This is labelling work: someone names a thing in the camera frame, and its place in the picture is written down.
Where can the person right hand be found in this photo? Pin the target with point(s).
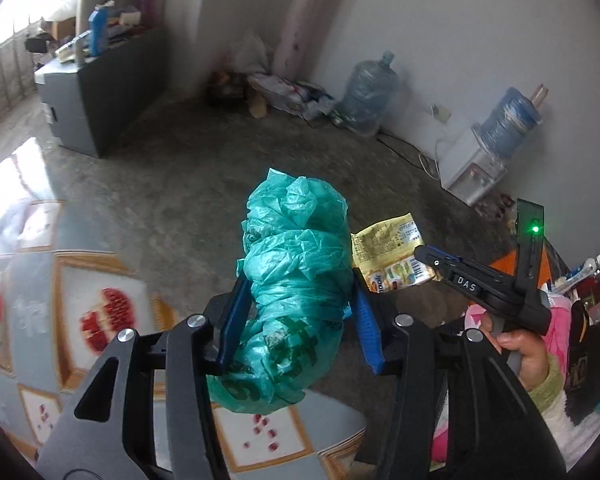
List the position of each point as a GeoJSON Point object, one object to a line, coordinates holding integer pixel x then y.
{"type": "Point", "coordinates": [534, 365]}

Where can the pink rolled mat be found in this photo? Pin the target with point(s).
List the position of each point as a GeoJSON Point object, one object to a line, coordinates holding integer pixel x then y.
{"type": "Point", "coordinates": [301, 36]}

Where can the fruit pattern tablecloth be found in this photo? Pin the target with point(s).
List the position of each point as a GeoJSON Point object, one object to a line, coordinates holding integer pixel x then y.
{"type": "Point", "coordinates": [64, 297]}

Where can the yellow snack wrapper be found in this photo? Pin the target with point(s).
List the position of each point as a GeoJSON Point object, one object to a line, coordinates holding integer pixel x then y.
{"type": "Point", "coordinates": [385, 255]}

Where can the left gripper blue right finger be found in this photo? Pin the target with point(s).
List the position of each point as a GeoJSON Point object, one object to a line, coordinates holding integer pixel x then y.
{"type": "Point", "coordinates": [367, 328]}

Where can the teal plastic bag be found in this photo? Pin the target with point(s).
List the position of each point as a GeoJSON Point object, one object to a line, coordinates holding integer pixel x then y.
{"type": "Point", "coordinates": [298, 262]}

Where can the white water dispenser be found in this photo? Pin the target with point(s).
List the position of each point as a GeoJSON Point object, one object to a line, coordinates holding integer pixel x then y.
{"type": "Point", "coordinates": [468, 170]}

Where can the water jug on dispenser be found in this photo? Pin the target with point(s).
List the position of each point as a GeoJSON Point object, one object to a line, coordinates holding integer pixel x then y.
{"type": "Point", "coordinates": [511, 121]}

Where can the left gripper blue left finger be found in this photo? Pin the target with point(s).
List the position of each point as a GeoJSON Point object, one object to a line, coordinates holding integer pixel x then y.
{"type": "Point", "coordinates": [232, 310]}

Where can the blue bottle on cabinet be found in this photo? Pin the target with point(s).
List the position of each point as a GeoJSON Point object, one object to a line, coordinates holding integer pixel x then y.
{"type": "Point", "coordinates": [99, 35]}

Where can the grey cabinet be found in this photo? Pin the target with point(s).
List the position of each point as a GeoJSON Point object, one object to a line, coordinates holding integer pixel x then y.
{"type": "Point", "coordinates": [89, 106]}

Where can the large water jug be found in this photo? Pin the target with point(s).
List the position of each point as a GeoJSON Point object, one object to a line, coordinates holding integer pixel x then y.
{"type": "Point", "coordinates": [367, 96]}

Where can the floor clutter pile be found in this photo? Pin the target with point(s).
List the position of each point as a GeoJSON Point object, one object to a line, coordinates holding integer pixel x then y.
{"type": "Point", "coordinates": [244, 82]}

